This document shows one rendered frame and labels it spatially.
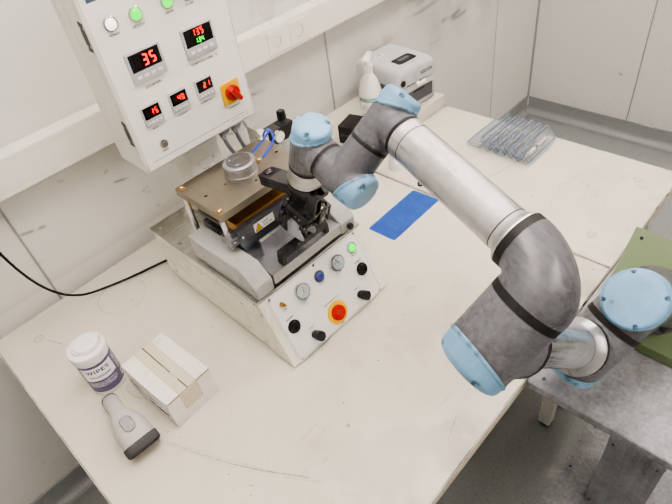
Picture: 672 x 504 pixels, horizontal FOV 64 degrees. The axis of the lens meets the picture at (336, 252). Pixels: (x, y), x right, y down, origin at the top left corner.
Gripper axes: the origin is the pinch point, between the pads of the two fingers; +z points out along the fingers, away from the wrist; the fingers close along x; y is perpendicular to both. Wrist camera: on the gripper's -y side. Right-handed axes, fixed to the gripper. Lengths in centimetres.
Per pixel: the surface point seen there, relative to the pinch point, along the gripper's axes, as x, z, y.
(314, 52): 70, 18, -61
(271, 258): -7.5, 3.3, 1.1
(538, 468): 35, 75, 87
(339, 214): 12.9, 1.5, 3.4
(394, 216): 40.9, 25.3, 4.5
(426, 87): 97, 26, -27
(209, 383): -34.0, 18.7, 9.9
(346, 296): 4.3, 15.1, 16.6
